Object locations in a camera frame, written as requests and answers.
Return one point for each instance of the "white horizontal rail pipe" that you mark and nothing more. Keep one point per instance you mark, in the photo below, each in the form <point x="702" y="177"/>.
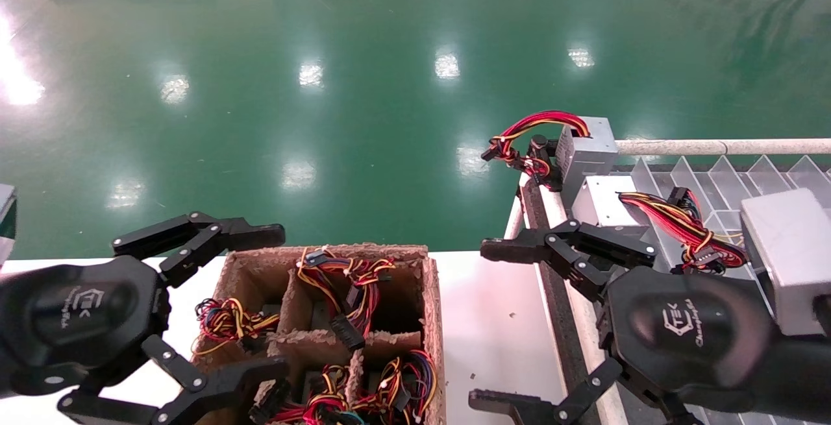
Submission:
<point x="714" y="146"/>

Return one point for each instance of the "black edge strip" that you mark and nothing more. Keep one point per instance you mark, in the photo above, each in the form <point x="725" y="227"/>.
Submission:
<point x="557" y="321"/>

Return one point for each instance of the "transparent divider tray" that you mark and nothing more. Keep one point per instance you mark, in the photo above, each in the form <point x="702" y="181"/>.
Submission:
<point x="720" y="178"/>

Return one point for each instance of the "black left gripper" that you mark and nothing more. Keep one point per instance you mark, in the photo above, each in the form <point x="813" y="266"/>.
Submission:
<point x="71" y="321"/>

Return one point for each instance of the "brown cardboard divider box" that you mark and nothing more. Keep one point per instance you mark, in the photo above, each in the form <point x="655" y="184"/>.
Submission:
<point x="434" y="347"/>

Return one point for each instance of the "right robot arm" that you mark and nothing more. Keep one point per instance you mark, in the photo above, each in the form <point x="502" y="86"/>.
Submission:
<point x="805" y="379"/>

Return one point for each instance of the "short white pipe leg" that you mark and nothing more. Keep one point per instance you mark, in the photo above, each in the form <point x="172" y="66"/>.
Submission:
<point x="514" y="224"/>

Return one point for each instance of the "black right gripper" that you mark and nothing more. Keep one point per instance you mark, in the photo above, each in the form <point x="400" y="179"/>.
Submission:
<point x="682" y="334"/>

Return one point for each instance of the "white long edge pipe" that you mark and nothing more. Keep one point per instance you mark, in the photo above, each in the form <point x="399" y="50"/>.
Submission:
<point x="581" y="321"/>

